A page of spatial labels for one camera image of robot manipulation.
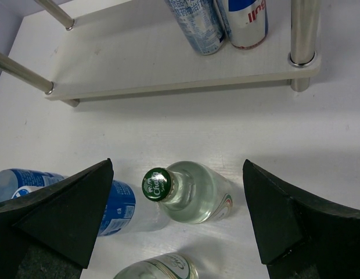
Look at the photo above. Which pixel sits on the light blue drink can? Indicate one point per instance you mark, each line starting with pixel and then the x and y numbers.
pixel 200 23

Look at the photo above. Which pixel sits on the clear soda bottle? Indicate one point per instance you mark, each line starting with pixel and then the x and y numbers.
pixel 189 192
pixel 169 265

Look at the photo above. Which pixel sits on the silver blue energy drink can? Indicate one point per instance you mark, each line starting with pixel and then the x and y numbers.
pixel 245 22

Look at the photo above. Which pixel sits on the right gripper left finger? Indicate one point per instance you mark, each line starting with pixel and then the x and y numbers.
pixel 51 232

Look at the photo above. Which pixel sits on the clear soda bottle rear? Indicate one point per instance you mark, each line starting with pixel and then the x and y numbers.
pixel 189 192

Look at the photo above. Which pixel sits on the left blue label water bottle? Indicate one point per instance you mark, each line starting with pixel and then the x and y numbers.
pixel 13 179

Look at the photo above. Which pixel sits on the clear soda bottle front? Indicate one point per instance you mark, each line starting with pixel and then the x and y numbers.
pixel 169 265

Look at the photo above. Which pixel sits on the white two-tier shelf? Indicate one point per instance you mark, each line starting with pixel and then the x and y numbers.
pixel 133 47

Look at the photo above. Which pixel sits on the right blue label water bottle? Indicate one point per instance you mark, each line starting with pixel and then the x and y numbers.
pixel 129 211

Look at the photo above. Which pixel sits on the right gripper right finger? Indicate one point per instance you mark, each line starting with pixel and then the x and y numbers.
pixel 299 234

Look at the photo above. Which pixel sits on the blue label water bottle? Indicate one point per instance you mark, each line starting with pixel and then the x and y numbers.
pixel 13 179
pixel 129 211

